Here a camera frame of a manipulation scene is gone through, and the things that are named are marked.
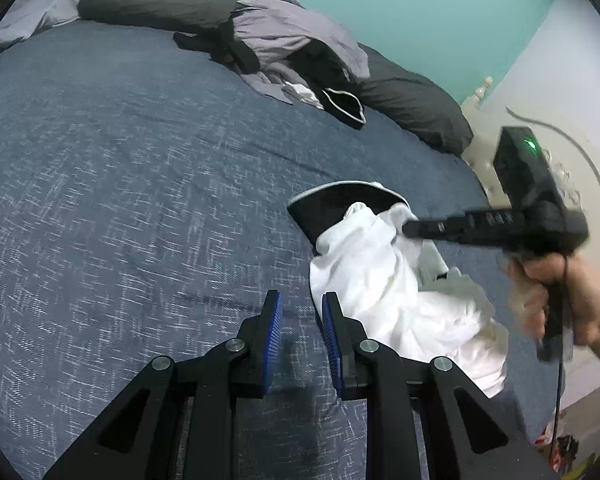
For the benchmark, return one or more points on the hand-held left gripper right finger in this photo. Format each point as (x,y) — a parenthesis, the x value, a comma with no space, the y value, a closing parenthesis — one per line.
(331,340)

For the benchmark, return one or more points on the small white cloth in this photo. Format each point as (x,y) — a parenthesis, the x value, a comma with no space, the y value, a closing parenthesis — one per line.
(302,92)

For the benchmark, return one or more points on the red floor clutter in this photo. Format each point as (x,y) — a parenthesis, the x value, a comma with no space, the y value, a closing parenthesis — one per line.
(565,447)

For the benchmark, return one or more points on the blue woven bedspread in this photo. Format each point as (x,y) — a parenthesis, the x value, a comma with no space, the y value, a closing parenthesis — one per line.
(130,185)

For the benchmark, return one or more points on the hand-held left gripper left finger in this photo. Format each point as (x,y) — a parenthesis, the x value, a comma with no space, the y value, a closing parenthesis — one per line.
(272,340)

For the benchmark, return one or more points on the pile of grey black clothes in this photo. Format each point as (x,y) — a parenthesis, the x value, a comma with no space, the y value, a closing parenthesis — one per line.
(290,30)

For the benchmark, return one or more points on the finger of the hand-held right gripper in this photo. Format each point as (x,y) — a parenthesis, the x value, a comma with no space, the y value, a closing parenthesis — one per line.
(470,227)

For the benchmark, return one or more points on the cream tufted headboard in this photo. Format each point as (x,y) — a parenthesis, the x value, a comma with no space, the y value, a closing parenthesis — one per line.
(580,85)

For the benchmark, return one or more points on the person's right hand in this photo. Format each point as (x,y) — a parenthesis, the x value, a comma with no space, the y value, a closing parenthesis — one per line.
(595,305)

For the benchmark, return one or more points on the lavender bed sheet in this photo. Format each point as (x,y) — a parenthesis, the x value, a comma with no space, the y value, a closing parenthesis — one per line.
(35,17)

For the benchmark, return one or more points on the white polo shirt black collar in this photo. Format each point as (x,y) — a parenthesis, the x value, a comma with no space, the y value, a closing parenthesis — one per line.
(380,285)

